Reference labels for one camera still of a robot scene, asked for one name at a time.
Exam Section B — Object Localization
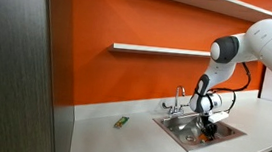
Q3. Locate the stainless steel sink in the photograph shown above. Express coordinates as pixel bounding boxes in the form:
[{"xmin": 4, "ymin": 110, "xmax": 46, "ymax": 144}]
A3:
[{"xmin": 149, "ymin": 106, "xmax": 250, "ymax": 152}]

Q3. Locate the green snack packet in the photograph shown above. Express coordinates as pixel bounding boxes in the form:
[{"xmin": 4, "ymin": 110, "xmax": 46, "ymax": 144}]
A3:
[{"xmin": 113, "ymin": 115, "xmax": 130, "ymax": 130}]

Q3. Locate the chrome faucet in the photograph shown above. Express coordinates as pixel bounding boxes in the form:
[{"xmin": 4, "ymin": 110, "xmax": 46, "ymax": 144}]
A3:
[{"xmin": 160, "ymin": 84, "xmax": 194, "ymax": 120}]

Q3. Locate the white wall shelf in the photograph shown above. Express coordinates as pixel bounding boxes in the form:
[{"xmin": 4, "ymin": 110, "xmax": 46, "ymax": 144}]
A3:
[
  {"xmin": 107, "ymin": 41, "xmax": 213, "ymax": 62},
  {"xmin": 107, "ymin": 0, "xmax": 272, "ymax": 25}
]

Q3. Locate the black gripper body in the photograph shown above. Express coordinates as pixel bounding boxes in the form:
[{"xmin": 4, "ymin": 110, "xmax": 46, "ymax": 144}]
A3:
[{"xmin": 199, "ymin": 113, "xmax": 220, "ymax": 129}]

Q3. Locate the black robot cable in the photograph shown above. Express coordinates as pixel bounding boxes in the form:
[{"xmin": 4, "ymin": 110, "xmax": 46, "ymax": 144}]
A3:
[{"xmin": 207, "ymin": 58, "xmax": 254, "ymax": 115}]

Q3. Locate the dark wood cabinet panel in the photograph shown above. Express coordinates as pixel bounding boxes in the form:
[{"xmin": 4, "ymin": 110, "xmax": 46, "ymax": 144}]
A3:
[{"xmin": 0, "ymin": 0, "xmax": 87, "ymax": 152}]

